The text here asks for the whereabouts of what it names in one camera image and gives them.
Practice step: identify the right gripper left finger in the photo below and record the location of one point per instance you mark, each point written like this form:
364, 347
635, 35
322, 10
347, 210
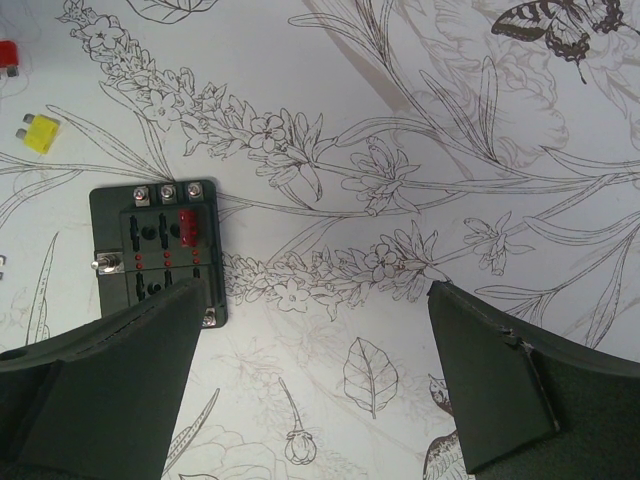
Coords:
101, 401

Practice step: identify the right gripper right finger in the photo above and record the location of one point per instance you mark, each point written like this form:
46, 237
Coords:
527, 401

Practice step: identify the black fuse box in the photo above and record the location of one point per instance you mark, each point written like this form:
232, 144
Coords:
137, 249

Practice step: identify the red blade fuse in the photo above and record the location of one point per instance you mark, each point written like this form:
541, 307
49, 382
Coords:
188, 228
9, 58

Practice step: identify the yellow blade fuse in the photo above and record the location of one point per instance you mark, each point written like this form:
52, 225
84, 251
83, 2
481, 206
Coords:
39, 132

